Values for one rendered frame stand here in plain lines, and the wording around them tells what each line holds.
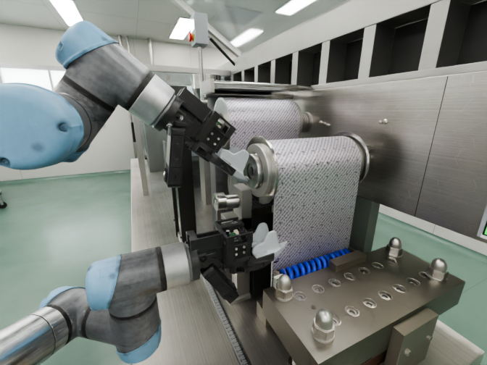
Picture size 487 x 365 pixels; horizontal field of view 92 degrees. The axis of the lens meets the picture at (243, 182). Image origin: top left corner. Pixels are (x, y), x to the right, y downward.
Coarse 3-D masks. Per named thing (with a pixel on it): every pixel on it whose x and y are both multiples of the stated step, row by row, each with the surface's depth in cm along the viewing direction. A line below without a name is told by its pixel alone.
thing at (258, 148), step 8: (256, 144) 48; (248, 152) 52; (256, 152) 49; (264, 152) 46; (360, 152) 56; (264, 160) 46; (264, 168) 46; (264, 176) 47; (264, 184) 47; (256, 192) 51; (264, 192) 48
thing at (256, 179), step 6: (252, 156) 48; (258, 156) 48; (246, 162) 51; (252, 162) 48; (258, 162) 47; (246, 168) 51; (252, 168) 49; (258, 168) 47; (246, 174) 52; (252, 174) 49; (258, 174) 47; (252, 180) 49; (258, 180) 47; (252, 186) 50; (258, 186) 49
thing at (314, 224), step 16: (320, 192) 52; (336, 192) 54; (352, 192) 56; (288, 208) 49; (304, 208) 51; (320, 208) 53; (336, 208) 55; (352, 208) 58; (288, 224) 50; (304, 224) 52; (320, 224) 54; (336, 224) 57; (288, 240) 52; (304, 240) 54; (320, 240) 56; (336, 240) 59; (288, 256) 53; (304, 256) 55; (272, 272) 52
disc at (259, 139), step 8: (256, 136) 50; (248, 144) 54; (264, 144) 47; (272, 152) 45; (272, 160) 45; (272, 168) 45; (272, 176) 46; (272, 184) 46; (272, 192) 46; (256, 200) 53; (264, 200) 50
